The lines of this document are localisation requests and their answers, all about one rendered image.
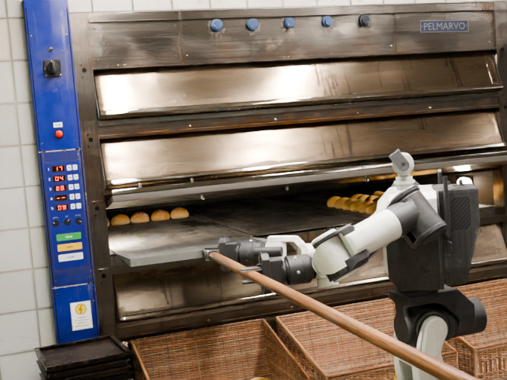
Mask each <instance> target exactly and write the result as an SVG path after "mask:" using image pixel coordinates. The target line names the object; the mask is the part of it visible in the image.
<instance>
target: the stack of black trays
mask: <svg viewBox="0 0 507 380"><path fill-rule="evenodd" d="M34 351H35V353H36V356H37V358H38V360H37V361H36V362H37V364H38V367H39V369H40V371H41V373H39V375H40V376H41V379H40V380H133V379H132V378H131V373H134V372H133V371H132V370H131V367H132V366H131V365H130V364H129V362H128V361H129V360H131V359H130V358H129V356H130V355H133V352H132V351H131V350H130V349H129V348H128V347H127V346H126V345H124V344H123V343H122V342H121V341H120V340H119V339H118V338H117V337H115V336H114V335H113V334H111V335H106V336H98V337H94V338H89V339H82V340H77V341H73V342H65V343H60V344H55V345H48V346H44V347H39V348H34Z"/></svg>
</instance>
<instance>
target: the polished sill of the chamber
mask: <svg viewBox="0 0 507 380"><path fill-rule="evenodd" d="M479 211H480V218H485V217H491V216H501V215H505V211H504V207H503V206H490V207H479ZM343 226H345V225H336V226H331V227H324V228H313V229H306V230H300V231H289V232H283V233H277V234H265V235H259V236H253V237H254V238H265V239H267V238H268V236H273V235H295V236H298V237H299V238H301V239H302V240H303V241H313V240H314V239H316V238H317V237H319V236H320V235H322V234H324V233H325V232H327V231H330V230H331V229H336V230H338V229H340V228H342V227H343ZM110 259H111V267H115V266H121V265H128V264H127V263H126V262H125V261H124V260H123V259H121V258H120V257H119V256H118V255H117V254H111V255H110Z"/></svg>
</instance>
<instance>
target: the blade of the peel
mask: <svg viewBox="0 0 507 380"><path fill-rule="evenodd" d="M249 240H252V241H263V242H264V243H265V244H266V242H268V241H267V239H265V238H258V237H249V236H244V237H233V238H230V241H240V242H242V241H249ZM218 245H219V240H214V241H202V242H196V243H190V244H178V245H172V246H166V247H154V248H148V249H141V250H129V251H123V252H117V253H116V254H117V255H118V256H119V257H120V258H121V259H123V260H124V261H125V262H126V263H127V264H129V266H130V267H134V266H140V265H151V264H157V263H163V262H174V261H180V260H187V259H197V258H203V256H202V248H205V247H217V246H218Z"/></svg>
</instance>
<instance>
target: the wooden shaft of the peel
mask: <svg viewBox="0 0 507 380"><path fill-rule="evenodd" d="M209 257H210V259H212V260H214V261H215V262H217V263H219V264H221V265H223V266H225V267H227V268H229V269H231V270H232V271H234V272H236V273H238V274H240V275H242V276H244V277H246V278H247V279H249V280H252V281H253V282H255V283H258V284H259V285H260V286H262V287H265V288H266V289H268V290H271V291H272V292H274V293H276V294H278V295H280V296H282V297H284V298H286V299H287V300H289V301H291V302H293V303H295V304H297V305H299V306H301V307H302V308H305V309H306V310H308V311H311V312H312V313H314V314H316V315H318V316H319V317H322V318H324V319H325V320H328V321H329V322H331V323H333V324H335V325H337V326H339V327H341V328H343V329H344V330H346V331H348V332H350V333H352V334H354V335H356V336H357V337H359V338H361V339H363V340H365V341H367V342H369V343H371V344H372V345H375V346H377V347H378V348H381V349H383V350H384V351H386V352H388V353H390V354H392V355H394V356H396V357H397V358H399V359H401V360H403V361H405V362H407V363H409V364H411V365H412V366H415V367H416V368H418V369H421V370H422V371H424V372H426V373H428V374H429V375H432V376H434V377H436V378H438V379H439V380H480V379H478V378H475V377H473V376H471V375H469V374H467V373H465V372H463V371H461V370H459V369H457V368H455V367H452V366H450V365H448V364H446V363H444V362H442V361H440V360H438V359H436V358H434V357H432V356H430V355H427V354H425V353H423V352H421V351H419V350H417V349H415V348H413V347H411V346H409V345H407V344H404V343H403V342H400V341H398V340H397V339H394V338H392V337H391V336H388V335H386V334H385V333H383V332H380V331H378V330H376V329H374V328H372V327H370V326H368V325H366V324H364V323H362V322H360V321H358V320H355V319H353V318H351V317H349V316H347V315H345V314H343V313H341V312H339V311H337V310H335V309H332V308H330V307H328V306H326V305H324V304H322V303H320V302H318V301H316V300H314V299H312V298H310V297H308V296H305V295H303V294H302V293H299V292H297V291H296V290H293V289H291V288H290V287H287V286H285V285H283V284H281V283H279V282H277V281H275V280H273V279H271V278H269V277H267V276H265V275H263V274H260V273H258V272H256V271H243V272H241V270H240V268H245V267H246V266H244V265H242V264H240V263H238V262H235V261H233V260H231V259H229V258H227V257H225V256H223V255H221V254H219V253H217V252H214V251H212V252H210V254H209Z"/></svg>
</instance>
